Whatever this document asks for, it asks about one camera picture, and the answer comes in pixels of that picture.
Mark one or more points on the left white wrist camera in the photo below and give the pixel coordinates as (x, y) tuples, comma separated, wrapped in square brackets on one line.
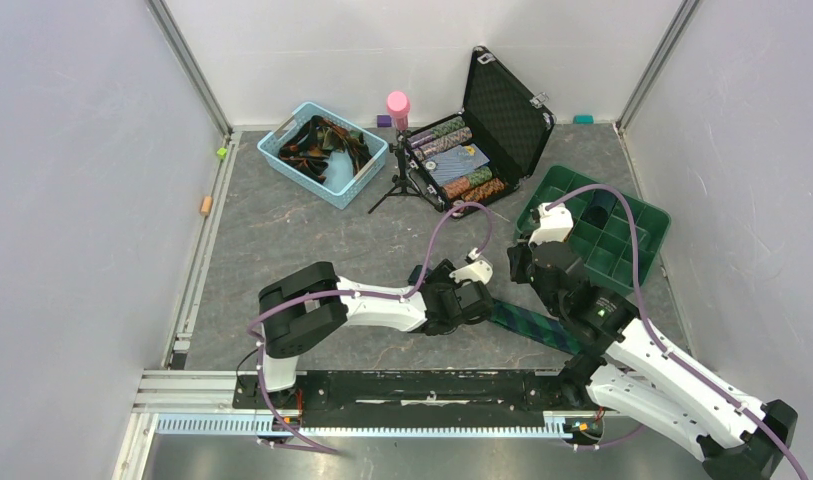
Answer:
[(477, 269)]

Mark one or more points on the aluminium slotted rail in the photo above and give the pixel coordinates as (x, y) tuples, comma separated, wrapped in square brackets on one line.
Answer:
[(183, 426)]

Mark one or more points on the teal small block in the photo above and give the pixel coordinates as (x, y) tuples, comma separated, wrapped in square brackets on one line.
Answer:
[(582, 119)]

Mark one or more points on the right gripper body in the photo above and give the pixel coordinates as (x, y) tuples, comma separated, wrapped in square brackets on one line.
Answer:
[(522, 268)]

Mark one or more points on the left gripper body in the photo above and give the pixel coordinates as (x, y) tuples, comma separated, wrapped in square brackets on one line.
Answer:
[(439, 278)]

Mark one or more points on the black small tripod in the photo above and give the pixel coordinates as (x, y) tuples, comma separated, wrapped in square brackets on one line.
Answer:
[(402, 183)]

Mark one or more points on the green navy striped tie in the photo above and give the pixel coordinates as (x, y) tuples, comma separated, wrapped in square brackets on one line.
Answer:
[(512, 318)]

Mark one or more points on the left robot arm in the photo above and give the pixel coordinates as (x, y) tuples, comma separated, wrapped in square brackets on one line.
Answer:
[(299, 311)]

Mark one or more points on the pile of dark ties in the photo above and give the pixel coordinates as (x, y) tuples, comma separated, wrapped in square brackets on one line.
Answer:
[(311, 148)]

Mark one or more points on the black open carrying case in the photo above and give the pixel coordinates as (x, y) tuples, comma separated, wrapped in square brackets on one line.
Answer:
[(489, 147)]

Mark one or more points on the light blue perforated basket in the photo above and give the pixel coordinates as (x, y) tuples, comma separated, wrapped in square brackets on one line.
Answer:
[(341, 185)]

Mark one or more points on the rolled navy tie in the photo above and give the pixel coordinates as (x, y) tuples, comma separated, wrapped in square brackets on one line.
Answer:
[(600, 208)]

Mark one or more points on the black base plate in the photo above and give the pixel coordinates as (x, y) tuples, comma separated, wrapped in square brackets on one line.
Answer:
[(417, 398)]

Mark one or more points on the purple small block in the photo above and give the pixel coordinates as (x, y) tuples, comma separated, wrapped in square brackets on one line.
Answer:
[(383, 121)]

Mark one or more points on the pink cylinder on tripod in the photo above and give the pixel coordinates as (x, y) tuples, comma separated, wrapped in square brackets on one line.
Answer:
[(398, 106)]

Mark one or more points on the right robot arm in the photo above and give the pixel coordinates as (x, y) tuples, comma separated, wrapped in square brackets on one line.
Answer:
[(630, 367)]

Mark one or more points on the orange block on rail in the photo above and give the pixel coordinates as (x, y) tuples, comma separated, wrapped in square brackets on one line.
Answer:
[(206, 206)]

